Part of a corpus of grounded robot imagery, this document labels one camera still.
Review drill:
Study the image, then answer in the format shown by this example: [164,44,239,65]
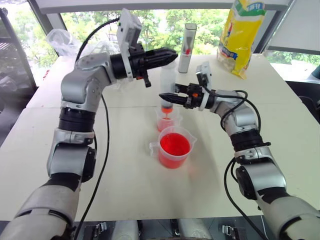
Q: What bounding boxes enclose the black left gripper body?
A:
[128,42,153,88]

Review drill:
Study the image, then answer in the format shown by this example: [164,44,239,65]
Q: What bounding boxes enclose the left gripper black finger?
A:
[145,47,179,61]
[146,57,177,70]

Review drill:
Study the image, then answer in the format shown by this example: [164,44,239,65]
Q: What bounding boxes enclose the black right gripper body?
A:
[183,83,205,110]

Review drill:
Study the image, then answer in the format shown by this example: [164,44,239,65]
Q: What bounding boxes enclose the large clear plastic syringe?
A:
[159,59,178,120]

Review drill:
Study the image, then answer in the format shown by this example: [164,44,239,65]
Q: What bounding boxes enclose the low-filled clear red-liquid measuring cup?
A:
[154,105,183,133]

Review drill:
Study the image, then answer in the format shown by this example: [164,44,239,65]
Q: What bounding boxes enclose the full clear red-liquid measuring cup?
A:
[149,125,198,170]

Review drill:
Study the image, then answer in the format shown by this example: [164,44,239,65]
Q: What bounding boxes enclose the white cylindrical bottle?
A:
[177,22,197,74]

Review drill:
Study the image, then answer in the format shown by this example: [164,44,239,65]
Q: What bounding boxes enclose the yellow plastic snack bag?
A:
[216,0,268,81]

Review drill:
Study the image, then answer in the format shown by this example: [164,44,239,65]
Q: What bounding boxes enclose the dark teal object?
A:
[310,64,320,84]

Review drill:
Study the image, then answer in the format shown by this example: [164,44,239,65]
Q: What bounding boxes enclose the black metal rack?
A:
[0,6,35,112]

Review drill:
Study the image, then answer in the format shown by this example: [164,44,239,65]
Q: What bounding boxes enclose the small metal buckle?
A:
[221,224,236,239]
[94,221,108,236]

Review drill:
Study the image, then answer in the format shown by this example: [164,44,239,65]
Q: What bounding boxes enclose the silver rounded shape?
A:
[109,219,141,240]

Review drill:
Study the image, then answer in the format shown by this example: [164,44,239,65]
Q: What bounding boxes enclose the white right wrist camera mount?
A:
[195,61,216,111]

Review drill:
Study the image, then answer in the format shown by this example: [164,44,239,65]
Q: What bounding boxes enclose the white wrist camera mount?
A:
[195,61,216,111]
[116,8,143,81]

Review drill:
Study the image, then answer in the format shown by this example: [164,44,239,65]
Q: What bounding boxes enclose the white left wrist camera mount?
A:
[116,8,143,81]

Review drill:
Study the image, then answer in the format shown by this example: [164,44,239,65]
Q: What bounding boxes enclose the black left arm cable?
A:
[73,17,122,240]

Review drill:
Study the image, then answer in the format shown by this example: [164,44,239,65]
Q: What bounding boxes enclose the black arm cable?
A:
[202,84,273,240]
[73,17,122,240]

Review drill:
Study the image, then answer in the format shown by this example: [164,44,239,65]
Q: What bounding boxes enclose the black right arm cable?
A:
[202,84,273,240]

